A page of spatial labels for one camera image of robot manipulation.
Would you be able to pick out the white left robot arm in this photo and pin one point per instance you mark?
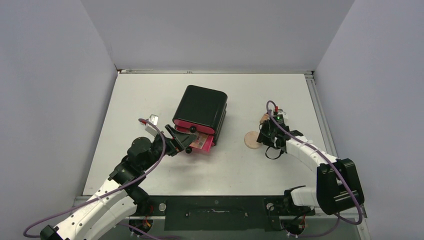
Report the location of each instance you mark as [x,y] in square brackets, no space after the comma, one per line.
[120,194]

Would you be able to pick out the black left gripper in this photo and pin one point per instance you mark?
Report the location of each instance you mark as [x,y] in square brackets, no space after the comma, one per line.
[178,142]

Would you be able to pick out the pink drawer with black knob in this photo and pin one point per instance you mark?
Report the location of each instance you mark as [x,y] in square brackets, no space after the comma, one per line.
[200,128]

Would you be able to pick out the eyeshadow palette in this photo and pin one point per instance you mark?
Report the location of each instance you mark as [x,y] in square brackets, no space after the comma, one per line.
[200,140]

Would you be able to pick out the round beige powder puff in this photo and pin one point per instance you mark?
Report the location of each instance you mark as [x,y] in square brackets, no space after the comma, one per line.
[250,140]

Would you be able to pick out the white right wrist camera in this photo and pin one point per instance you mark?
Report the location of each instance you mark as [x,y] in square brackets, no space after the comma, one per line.
[280,116]

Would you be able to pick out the tan concealer stick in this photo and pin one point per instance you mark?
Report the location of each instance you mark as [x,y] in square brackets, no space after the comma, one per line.
[264,118]

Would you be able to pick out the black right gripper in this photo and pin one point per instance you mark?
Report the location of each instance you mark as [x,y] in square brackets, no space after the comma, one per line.
[263,138]

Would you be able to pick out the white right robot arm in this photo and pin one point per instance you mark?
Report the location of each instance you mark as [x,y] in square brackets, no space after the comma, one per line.
[337,187]

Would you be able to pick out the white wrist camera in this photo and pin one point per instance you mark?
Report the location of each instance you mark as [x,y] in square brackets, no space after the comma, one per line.
[280,116]
[152,123]

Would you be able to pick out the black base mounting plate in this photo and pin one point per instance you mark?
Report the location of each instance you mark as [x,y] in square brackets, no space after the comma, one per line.
[218,213]

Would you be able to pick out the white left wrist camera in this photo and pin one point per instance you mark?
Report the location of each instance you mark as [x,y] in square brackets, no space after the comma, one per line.
[152,123]

